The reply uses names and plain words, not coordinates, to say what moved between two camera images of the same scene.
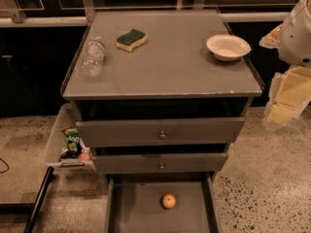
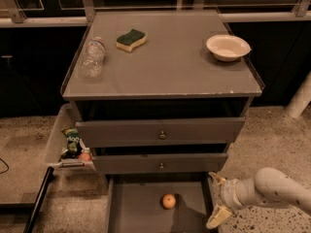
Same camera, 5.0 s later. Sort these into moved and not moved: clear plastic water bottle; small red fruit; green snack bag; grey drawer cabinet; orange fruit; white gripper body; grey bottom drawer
Moved: white gripper body
Not moved: orange fruit; grey drawer cabinet; clear plastic water bottle; grey bottom drawer; small red fruit; green snack bag
